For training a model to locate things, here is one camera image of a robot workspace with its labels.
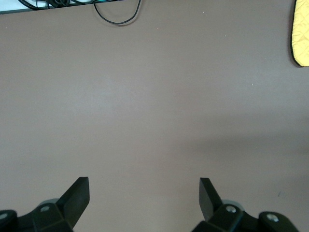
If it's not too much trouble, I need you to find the yellow quilted oven mitt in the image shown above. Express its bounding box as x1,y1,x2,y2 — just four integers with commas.
290,0,309,68

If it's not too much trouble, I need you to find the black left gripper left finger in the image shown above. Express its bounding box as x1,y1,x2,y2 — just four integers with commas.
0,176,91,232

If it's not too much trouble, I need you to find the brown table cover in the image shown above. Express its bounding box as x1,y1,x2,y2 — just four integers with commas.
0,0,309,232

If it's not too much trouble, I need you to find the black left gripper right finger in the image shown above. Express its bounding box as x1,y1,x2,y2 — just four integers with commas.
190,177,299,232

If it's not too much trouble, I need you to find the black cable bundle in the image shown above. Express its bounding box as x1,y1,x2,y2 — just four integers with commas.
17,0,97,11

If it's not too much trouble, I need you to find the black looped cable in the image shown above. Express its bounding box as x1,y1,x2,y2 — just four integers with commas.
92,0,141,27

